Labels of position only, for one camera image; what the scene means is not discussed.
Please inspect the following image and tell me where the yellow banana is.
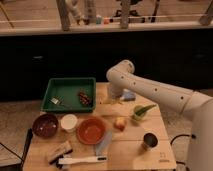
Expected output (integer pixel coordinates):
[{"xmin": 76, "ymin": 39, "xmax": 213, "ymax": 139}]
[{"xmin": 103, "ymin": 97, "xmax": 122, "ymax": 105}]

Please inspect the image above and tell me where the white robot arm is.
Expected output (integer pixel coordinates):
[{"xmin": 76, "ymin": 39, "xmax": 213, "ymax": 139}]
[{"xmin": 106, "ymin": 60, "xmax": 213, "ymax": 171}]

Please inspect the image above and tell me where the red bowl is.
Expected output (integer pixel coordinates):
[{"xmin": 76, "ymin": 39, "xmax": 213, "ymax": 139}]
[{"xmin": 76, "ymin": 117, "xmax": 106, "ymax": 145}]

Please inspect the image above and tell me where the dark maroon bowl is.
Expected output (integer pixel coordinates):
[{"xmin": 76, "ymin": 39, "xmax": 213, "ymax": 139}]
[{"xmin": 32, "ymin": 114, "xmax": 58, "ymax": 138}]

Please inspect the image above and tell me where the blue sponge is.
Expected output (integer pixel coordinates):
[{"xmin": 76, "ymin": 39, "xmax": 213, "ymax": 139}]
[{"xmin": 121, "ymin": 91, "xmax": 136, "ymax": 101}]

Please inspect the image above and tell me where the green cup with vegetable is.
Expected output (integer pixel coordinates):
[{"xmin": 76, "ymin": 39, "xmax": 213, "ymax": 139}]
[{"xmin": 132, "ymin": 104, "xmax": 155, "ymax": 121}]

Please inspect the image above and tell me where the bunch of dark grapes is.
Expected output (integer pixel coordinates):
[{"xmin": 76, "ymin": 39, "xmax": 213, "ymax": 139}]
[{"xmin": 78, "ymin": 91, "xmax": 92, "ymax": 106}]

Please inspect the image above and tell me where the orange apple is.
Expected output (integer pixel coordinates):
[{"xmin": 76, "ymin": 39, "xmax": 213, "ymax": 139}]
[{"xmin": 114, "ymin": 117, "xmax": 126, "ymax": 131}]

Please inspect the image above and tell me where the green plastic tray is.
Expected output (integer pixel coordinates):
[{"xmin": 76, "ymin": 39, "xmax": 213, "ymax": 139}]
[{"xmin": 41, "ymin": 77, "xmax": 96, "ymax": 113}]

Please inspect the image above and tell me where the small white cup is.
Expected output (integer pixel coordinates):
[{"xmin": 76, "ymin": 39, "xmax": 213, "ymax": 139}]
[{"xmin": 60, "ymin": 114, "xmax": 78, "ymax": 132}]

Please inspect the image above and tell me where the dark metal cup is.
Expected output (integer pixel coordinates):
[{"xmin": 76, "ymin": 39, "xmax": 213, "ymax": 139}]
[{"xmin": 143, "ymin": 133, "xmax": 158, "ymax": 150}]

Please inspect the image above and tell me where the wooden scrub brush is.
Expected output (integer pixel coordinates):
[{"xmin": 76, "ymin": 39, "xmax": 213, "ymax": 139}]
[{"xmin": 46, "ymin": 141, "xmax": 73, "ymax": 165}]

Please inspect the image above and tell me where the black table side bar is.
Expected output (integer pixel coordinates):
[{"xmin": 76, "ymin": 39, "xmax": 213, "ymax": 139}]
[{"xmin": 21, "ymin": 128, "xmax": 33, "ymax": 167}]

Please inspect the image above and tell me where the white handled brush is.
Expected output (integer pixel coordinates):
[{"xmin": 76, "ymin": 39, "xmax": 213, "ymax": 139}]
[{"xmin": 58, "ymin": 156, "xmax": 107, "ymax": 165}]

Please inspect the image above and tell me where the black cable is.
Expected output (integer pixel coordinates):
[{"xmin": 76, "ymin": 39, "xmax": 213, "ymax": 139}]
[{"xmin": 170, "ymin": 133, "xmax": 193, "ymax": 168}]

